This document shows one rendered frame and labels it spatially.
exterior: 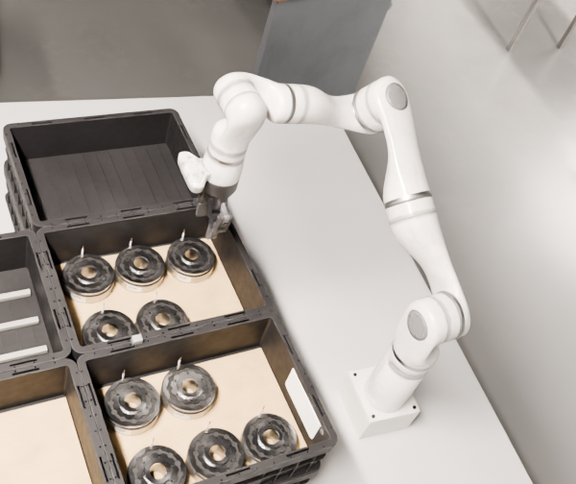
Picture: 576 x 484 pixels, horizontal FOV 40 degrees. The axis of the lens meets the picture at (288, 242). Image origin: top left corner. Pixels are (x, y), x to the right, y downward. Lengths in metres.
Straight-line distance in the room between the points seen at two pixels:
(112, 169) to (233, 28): 2.09
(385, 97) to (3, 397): 0.87
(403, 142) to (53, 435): 0.82
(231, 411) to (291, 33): 1.90
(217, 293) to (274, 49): 1.62
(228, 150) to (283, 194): 0.74
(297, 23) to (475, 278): 1.21
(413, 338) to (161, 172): 0.75
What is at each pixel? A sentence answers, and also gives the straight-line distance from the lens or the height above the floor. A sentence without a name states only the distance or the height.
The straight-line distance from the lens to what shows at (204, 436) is 1.48.
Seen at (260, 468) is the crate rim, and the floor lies 0.93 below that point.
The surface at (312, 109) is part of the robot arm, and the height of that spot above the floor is 1.31.
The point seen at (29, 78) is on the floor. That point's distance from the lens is 3.40.
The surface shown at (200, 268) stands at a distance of 1.69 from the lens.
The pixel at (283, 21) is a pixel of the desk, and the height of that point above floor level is 0.51.
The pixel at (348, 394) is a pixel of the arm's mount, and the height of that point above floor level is 0.74.
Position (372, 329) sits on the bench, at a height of 0.70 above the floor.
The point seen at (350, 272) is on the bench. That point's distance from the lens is 2.00.
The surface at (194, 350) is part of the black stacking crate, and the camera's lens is 1.55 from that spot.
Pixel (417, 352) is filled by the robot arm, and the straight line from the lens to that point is 1.52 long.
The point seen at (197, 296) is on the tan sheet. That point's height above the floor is 0.83.
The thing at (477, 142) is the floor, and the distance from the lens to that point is 3.79.
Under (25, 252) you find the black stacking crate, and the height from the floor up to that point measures 0.88.
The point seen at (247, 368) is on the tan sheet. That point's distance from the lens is 1.60.
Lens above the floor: 2.17
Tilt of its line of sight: 47 degrees down
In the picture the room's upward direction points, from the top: 22 degrees clockwise
